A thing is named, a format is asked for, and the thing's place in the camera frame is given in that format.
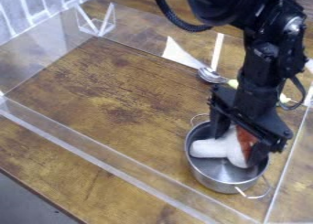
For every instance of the silver metal pot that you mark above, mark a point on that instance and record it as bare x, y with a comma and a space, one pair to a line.
217, 174

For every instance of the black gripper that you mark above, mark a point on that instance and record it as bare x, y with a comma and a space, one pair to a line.
250, 107

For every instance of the clear acrylic triangular bracket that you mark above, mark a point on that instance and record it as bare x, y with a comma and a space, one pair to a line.
92, 26

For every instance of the clear acrylic enclosure wall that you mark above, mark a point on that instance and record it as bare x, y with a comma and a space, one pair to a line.
95, 111

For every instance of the spoon with green handle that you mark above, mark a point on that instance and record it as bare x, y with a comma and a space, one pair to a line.
210, 76

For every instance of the plush brown white mushroom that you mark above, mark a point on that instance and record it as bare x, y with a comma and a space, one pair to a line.
233, 146

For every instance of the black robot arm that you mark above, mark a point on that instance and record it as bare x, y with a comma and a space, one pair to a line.
273, 25

